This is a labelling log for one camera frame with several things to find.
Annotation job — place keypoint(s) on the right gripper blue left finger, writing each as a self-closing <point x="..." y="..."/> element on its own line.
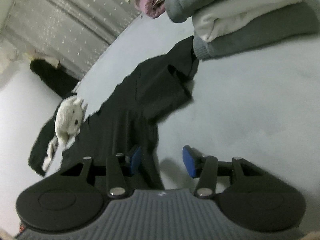
<point x="119" y="167"/>

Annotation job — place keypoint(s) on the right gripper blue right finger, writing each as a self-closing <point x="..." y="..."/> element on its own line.
<point x="203" y="167"/>

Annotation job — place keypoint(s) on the black garment on bed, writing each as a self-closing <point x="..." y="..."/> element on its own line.
<point x="39" y="148"/>

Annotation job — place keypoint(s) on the grey dotted curtain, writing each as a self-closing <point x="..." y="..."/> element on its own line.
<point x="76" y="32"/>

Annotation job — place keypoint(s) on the hanging black coat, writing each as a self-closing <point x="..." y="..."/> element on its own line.
<point x="55" y="78"/>

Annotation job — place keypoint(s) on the white plush dog toy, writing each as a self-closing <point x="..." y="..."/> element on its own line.
<point x="69" y="118"/>

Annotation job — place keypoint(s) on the folded white shirt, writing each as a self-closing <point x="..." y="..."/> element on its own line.
<point x="227" y="16"/>

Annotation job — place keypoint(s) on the black t-shirt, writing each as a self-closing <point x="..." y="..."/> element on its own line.
<point x="128" y="118"/>

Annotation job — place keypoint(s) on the white cloth by black garment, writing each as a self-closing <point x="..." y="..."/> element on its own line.
<point x="51" y="149"/>

